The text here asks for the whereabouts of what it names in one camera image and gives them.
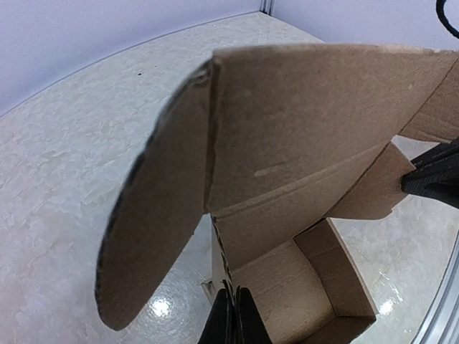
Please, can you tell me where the brown cardboard paper box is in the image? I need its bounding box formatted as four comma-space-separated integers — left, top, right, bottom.
95, 44, 458, 343

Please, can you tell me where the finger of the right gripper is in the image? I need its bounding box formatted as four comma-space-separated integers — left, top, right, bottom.
401, 138, 458, 208

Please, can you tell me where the front aluminium rail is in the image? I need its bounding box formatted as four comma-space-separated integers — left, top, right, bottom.
412, 237, 459, 344

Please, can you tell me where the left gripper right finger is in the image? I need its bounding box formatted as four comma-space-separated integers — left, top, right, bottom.
235, 287, 273, 344

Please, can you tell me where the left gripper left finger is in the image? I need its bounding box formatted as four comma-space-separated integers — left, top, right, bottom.
199, 289, 234, 344

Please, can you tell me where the right aluminium frame post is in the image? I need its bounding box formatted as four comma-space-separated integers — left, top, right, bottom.
260, 0, 275, 16

